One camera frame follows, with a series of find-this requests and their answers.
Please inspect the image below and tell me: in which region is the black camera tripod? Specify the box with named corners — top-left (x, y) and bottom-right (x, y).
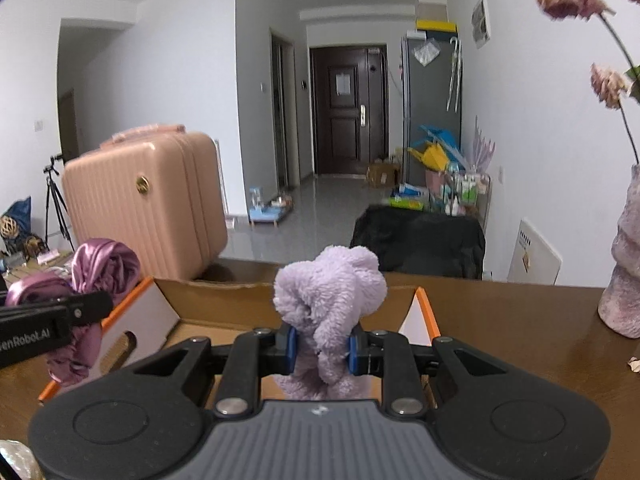
top-left (42, 152), bottom-right (76, 253)

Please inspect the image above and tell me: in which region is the grey refrigerator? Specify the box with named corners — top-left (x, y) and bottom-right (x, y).
top-left (402, 35), bottom-right (463, 186)

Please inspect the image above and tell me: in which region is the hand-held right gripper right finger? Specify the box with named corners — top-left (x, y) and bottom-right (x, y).
top-left (349, 324), bottom-right (508, 420)

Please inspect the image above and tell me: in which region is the pink ribbed suitcase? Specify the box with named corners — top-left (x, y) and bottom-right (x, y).
top-left (61, 124), bottom-right (228, 281)

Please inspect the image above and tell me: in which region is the clear folded umbrella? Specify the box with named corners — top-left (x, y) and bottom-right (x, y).
top-left (446, 36), bottom-right (463, 111)

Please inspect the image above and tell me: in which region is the clear plastic bag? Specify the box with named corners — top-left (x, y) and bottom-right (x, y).
top-left (412, 40), bottom-right (441, 67)

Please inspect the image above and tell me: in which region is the blue yellow plastic toy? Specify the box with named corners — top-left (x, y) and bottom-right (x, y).
top-left (407, 124), bottom-right (461, 171)

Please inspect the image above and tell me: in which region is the wire utility cart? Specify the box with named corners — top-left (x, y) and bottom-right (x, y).
top-left (440, 170), bottom-right (493, 221)

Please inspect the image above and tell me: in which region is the dark brown door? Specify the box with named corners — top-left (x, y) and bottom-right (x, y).
top-left (310, 45), bottom-right (390, 176)

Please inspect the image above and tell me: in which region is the lavender feather decoration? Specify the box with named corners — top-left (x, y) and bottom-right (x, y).
top-left (462, 115), bottom-right (496, 173)

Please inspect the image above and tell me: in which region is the blue bag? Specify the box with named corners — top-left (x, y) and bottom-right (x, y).
top-left (0, 196), bottom-right (32, 256)

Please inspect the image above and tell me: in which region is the lavender plush towel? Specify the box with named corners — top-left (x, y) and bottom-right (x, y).
top-left (272, 245), bottom-right (388, 402)

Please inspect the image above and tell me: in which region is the pink bucket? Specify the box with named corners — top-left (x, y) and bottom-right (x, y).
top-left (425, 169), bottom-right (451, 201)

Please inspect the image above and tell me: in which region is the black chair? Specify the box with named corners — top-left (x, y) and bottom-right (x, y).
top-left (350, 205), bottom-right (486, 281)

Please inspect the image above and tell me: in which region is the purple satin cloth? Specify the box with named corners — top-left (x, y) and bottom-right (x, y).
top-left (5, 240), bottom-right (142, 387)

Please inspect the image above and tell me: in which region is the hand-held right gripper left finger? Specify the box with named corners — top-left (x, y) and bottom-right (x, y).
top-left (132, 324), bottom-right (301, 420)

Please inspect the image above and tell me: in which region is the red cardboard box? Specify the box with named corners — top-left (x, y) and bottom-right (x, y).
top-left (39, 276), bottom-right (441, 403)

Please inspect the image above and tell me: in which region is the pink textured vase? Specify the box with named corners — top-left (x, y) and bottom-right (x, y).
top-left (597, 162), bottom-right (640, 338)

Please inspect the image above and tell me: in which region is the crumpled clear plastic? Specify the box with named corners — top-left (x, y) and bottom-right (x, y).
top-left (0, 439), bottom-right (43, 480)

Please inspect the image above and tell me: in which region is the white panel heater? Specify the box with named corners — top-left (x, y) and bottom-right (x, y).
top-left (507, 218), bottom-right (562, 286)

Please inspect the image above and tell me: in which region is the small pet feeder stand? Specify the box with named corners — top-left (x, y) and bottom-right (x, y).
top-left (248, 186), bottom-right (291, 226)

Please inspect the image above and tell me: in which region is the brown cardboard carton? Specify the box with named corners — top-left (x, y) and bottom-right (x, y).
top-left (366, 162), bottom-right (401, 188)

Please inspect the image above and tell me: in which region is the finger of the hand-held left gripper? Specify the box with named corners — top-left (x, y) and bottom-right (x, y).
top-left (0, 291), bottom-right (115, 333)

